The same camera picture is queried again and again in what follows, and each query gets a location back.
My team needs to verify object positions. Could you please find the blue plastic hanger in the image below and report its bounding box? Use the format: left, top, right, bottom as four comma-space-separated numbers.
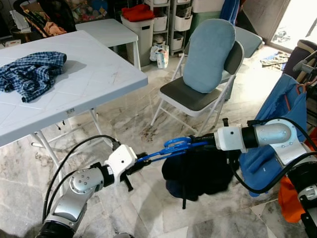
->
136, 136, 211, 164

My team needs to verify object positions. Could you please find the dark navy garment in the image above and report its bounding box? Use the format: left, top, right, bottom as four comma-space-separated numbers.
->
161, 144, 242, 209

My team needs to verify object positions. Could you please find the grey folding chair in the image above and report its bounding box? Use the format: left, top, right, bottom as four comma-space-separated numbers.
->
150, 40, 246, 134

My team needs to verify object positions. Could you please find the blue t-shirt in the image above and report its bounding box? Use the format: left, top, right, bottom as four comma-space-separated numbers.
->
238, 74, 309, 197

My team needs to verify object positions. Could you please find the blue-grey oval cushion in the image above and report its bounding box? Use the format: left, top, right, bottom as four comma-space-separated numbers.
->
183, 19, 237, 94

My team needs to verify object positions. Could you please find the printed white plastic bag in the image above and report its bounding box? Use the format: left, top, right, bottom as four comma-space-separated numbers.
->
150, 45, 170, 69

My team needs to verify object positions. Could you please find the white folding table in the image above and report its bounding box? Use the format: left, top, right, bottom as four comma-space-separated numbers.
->
0, 30, 149, 174

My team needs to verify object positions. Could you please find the orange t-shirt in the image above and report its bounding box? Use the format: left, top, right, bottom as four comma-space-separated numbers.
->
277, 126, 317, 224

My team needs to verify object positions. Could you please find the white trash bin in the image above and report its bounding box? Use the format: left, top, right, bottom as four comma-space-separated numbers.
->
121, 17, 154, 67

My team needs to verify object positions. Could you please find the shelf rack with white baskets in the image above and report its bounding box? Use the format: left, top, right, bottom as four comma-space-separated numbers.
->
151, 0, 194, 53

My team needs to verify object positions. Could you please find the dark brown armchair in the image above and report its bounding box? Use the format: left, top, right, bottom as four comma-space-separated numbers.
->
283, 40, 317, 80

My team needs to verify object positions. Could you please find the blue hanging cloth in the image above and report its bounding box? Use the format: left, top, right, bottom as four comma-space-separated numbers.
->
220, 0, 242, 25

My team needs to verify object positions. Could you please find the small white table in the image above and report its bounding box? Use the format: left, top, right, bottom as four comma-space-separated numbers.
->
75, 19, 141, 70

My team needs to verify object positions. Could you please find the white plastic storage box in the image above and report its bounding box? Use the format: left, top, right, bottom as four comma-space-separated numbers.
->
192, 0, 226, 13

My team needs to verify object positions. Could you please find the blue plaid shirt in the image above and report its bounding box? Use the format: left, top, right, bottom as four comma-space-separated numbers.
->
0, 51, 67, 103

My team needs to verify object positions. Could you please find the black baby stroller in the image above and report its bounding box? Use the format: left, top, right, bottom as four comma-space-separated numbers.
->
12, 0, 77, 38

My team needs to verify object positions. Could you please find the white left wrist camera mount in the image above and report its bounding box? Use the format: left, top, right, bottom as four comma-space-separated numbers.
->
105, 144, 138, 186

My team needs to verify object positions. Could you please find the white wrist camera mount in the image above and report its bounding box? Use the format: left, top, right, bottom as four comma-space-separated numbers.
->
214, 126, 248, 152
105, 144, 138, 186

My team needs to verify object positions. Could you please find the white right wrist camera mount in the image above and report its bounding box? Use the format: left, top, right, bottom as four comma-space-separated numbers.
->
214, 126, 248, 152

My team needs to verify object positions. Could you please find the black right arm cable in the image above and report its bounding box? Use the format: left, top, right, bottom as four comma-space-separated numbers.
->
231, 151, 317, 194

